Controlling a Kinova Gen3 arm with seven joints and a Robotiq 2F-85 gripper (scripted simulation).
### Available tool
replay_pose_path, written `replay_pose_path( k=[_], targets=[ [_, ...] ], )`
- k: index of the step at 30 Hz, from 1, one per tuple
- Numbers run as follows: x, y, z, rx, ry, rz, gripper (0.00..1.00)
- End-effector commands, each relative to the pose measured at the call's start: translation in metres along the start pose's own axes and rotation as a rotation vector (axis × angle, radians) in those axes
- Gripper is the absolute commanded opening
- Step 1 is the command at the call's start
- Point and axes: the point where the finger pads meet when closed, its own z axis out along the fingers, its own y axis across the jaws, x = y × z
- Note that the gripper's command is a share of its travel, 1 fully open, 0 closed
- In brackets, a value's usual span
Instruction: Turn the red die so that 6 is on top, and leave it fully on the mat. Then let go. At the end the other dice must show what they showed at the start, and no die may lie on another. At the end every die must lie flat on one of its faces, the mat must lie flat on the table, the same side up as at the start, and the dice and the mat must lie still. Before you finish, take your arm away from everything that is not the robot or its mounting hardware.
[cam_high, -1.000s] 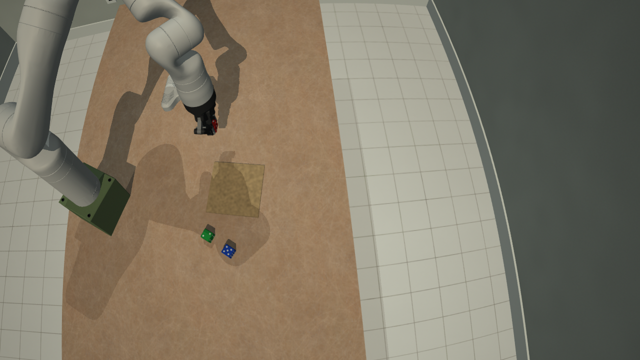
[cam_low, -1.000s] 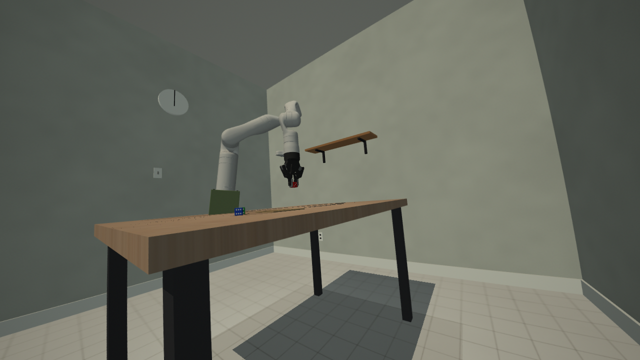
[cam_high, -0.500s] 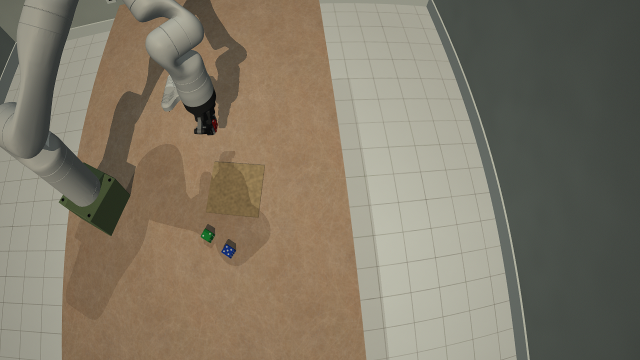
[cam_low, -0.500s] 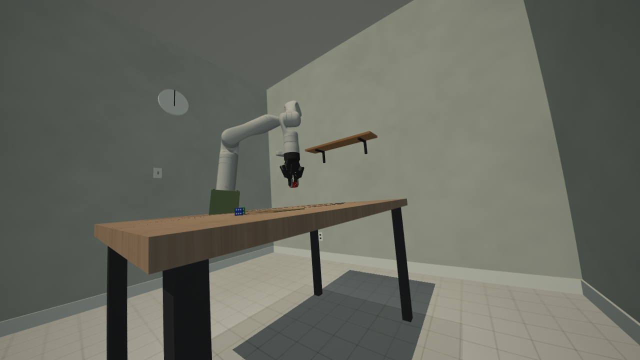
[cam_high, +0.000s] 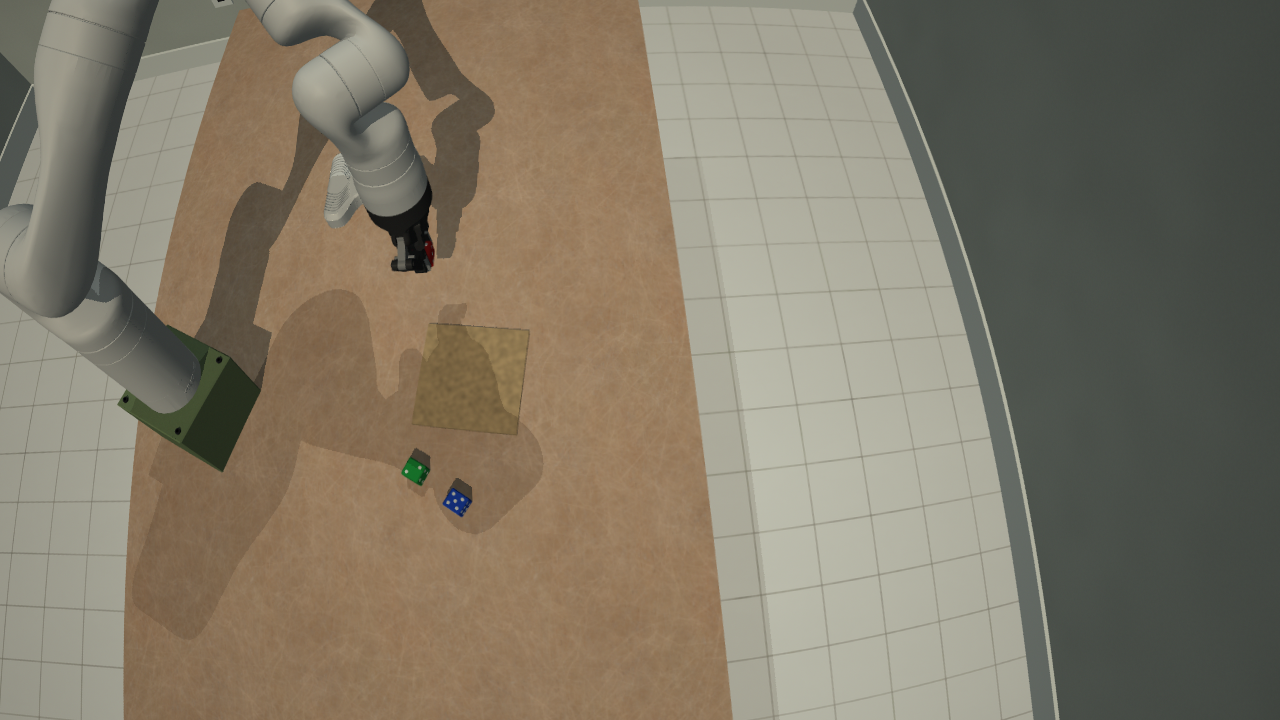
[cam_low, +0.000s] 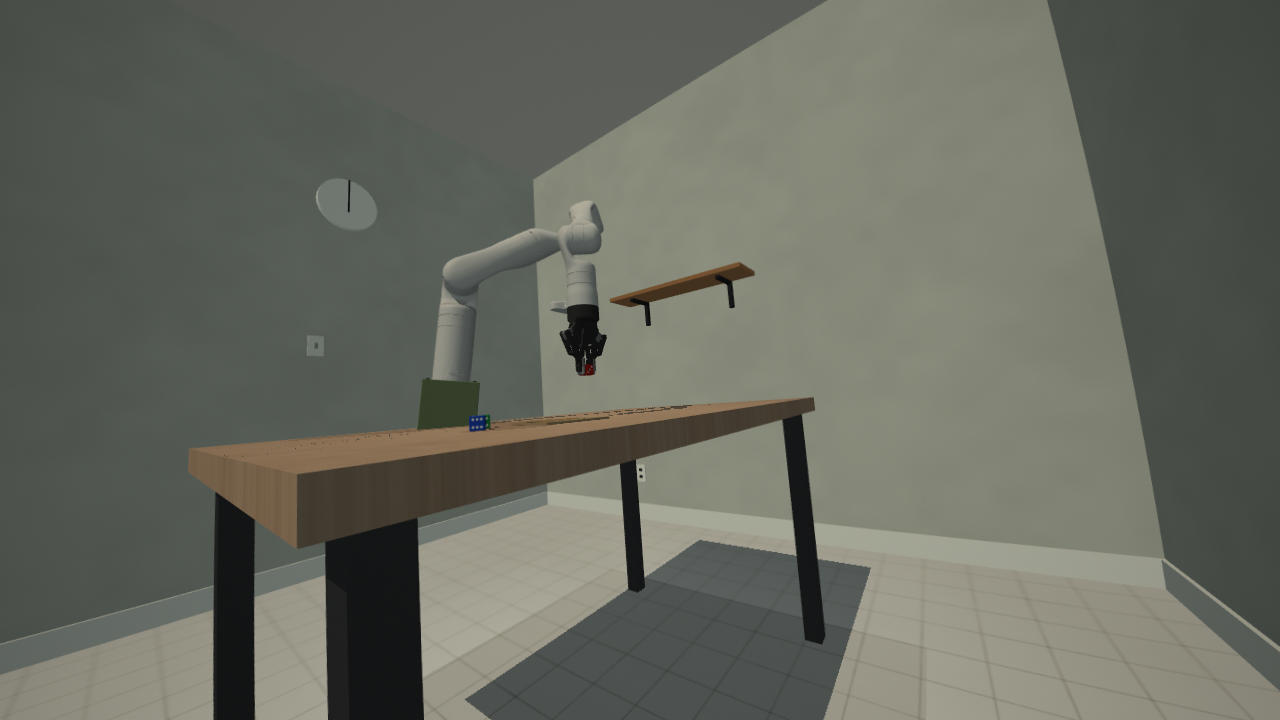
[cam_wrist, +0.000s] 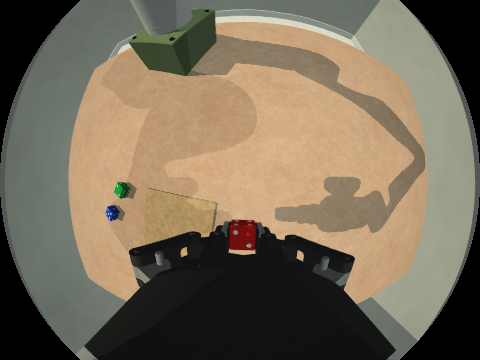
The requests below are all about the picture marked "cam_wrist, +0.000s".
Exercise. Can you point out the olive-tan square mat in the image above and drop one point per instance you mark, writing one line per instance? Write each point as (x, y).
(168, 215)

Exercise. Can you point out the green die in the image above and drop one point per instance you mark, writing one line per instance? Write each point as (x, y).
(122, 190)

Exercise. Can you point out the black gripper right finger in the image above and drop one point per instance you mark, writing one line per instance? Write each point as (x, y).
(330, 263)

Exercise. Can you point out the blue die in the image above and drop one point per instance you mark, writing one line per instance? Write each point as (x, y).
(112, 212)

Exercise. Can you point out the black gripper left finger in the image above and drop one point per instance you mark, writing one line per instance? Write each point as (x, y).
(150, 259)

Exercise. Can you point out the red die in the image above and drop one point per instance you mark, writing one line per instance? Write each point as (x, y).
(242, 235)

